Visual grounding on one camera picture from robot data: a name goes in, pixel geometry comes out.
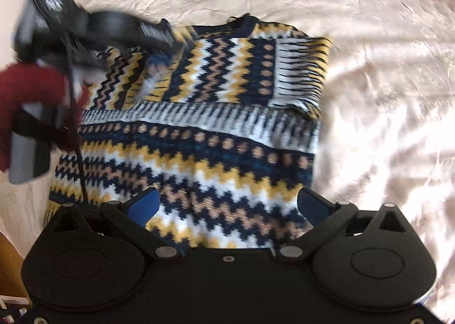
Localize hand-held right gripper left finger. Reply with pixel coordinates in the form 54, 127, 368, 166
44, 187, 183, 261

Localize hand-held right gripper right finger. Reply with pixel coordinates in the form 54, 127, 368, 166
275, 187, 415, 261

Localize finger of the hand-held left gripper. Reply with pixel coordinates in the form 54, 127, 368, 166
144, 51, 175, 75
140, 19, 180, 50

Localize navy yellow zigzag knit sweater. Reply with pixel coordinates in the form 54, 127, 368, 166
43, 15, 335, 250

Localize person's left forearm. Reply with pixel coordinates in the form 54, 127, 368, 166
0, 63, 90, 173

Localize cream satin bedspread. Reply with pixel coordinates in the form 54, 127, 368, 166
0, 0, 455, 324

